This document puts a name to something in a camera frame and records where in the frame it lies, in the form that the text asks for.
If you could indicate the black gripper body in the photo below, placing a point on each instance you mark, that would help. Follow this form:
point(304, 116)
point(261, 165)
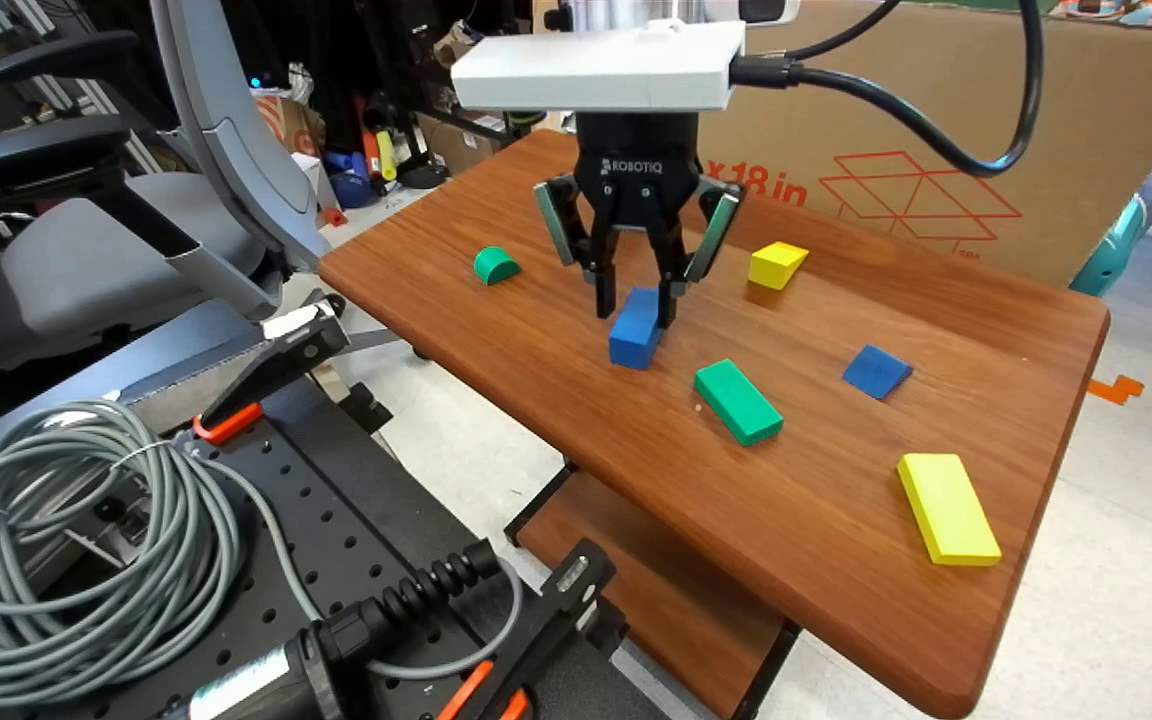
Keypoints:
point(637, 171)

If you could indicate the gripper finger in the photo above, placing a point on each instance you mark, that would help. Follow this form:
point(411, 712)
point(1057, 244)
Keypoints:
point(690, 265)
point(581, 241)

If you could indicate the large blue block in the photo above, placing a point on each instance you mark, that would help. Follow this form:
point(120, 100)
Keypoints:
point(632, 332)

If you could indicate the small yellow block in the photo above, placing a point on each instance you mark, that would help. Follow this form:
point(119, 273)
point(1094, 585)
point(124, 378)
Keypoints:
point(773, 265)

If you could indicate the green half-round block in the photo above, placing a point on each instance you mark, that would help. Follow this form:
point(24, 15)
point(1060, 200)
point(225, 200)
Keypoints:
point(493, 265)

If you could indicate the long green block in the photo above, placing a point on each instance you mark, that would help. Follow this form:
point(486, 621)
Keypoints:
point(739, 402)

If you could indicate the flat blue square block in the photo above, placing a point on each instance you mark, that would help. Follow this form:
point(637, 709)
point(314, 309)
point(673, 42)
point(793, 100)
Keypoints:
point(879, 373)

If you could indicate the long yellow block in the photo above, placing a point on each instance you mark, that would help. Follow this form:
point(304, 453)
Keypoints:
point(945, 511)

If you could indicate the blue bag on floor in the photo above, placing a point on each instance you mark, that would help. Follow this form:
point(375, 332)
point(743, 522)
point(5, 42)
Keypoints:
point(355, 177)

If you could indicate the black clamp orange trigger rear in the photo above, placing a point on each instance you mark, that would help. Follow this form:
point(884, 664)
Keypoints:
point(273, 365)

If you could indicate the black clamp orange trigger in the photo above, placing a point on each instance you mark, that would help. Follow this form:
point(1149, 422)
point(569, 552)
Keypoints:
point(564, 609)
point(273, 365)

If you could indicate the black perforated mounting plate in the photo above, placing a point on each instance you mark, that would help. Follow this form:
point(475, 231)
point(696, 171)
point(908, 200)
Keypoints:
point(355, 525)

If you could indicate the black clamp orange trigger front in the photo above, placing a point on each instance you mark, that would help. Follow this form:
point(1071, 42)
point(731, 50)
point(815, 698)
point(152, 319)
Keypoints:
point(564, 609)

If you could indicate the lower wooden shelf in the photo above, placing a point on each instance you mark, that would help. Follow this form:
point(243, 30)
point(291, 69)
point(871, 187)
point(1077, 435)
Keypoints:
point(676, 605)

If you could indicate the teal robot part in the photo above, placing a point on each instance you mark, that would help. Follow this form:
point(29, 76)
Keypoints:
point(1107, 265)

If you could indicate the black power plug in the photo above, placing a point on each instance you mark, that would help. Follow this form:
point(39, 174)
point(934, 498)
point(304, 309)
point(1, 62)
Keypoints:
point(332, 653)

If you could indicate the orange floor tape marker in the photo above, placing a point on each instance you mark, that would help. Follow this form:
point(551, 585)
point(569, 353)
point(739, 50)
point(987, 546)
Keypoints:
point(1117, 388)

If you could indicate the large cardboard box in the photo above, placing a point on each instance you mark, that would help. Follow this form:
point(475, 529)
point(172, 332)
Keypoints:
point(824, 153)

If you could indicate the grey office chair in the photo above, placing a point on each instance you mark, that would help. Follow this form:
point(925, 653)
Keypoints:
point(120, 254)

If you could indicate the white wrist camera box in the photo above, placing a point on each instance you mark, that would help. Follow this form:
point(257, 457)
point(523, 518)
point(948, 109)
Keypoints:
point(632, 69)

